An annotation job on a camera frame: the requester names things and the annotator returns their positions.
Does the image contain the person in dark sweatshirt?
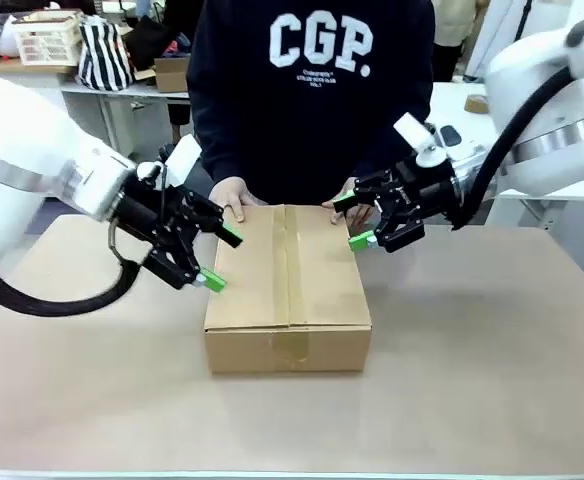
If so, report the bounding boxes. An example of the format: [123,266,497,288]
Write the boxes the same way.
[186,0,436,206]

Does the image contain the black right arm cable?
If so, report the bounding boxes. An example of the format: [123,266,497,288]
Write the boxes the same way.
[449,64,573,232]

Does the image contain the black white striped bag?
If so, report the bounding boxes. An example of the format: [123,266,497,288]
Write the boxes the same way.
[77,14,136,93]

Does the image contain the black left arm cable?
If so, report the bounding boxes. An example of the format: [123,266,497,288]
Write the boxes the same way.
[0,219,146,317]

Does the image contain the brown cardboard shipping box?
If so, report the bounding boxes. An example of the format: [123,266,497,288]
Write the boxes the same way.
[203,203,374,376]

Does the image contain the cream plastic crate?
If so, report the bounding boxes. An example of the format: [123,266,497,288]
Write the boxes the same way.
[10,11,84,67]

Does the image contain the brown tape roll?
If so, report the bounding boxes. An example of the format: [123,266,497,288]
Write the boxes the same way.
[463,94,492,116]

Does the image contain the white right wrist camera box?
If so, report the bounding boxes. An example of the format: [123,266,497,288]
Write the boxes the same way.
[392,113,449,170]

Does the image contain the person's left hand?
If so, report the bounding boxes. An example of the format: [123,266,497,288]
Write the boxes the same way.
[321,176,375,229]

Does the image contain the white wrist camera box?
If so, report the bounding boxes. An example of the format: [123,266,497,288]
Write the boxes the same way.
[163,134,204,190]
[392,113,449,170]

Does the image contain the small brown cardboard box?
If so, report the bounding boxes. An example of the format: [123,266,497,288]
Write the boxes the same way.
[153,56,192,94]

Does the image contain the dark clothing pile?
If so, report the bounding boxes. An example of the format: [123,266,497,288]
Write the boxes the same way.
[121,13,194,71]

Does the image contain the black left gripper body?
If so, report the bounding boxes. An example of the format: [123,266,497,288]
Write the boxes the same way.
[113,174,201,252]

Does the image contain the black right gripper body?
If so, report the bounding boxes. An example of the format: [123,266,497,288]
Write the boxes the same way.
[378,161,459,222]

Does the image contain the person's right hand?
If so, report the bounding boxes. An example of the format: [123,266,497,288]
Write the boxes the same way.
[208,176,259,224]

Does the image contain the bystander in cream shirt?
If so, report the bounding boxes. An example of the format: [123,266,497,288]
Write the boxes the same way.
[430,0,479,82]

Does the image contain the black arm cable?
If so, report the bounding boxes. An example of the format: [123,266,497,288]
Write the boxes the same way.
[0,219,146,317]
[449,64,573,232]

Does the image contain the person's right forearm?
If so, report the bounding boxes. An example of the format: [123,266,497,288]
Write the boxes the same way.
[190,107,247,187]

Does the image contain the person's left forearm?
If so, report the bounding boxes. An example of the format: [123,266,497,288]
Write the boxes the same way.
[355,112,434,182]

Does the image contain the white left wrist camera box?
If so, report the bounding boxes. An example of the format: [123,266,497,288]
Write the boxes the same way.
[163,134,204,190]

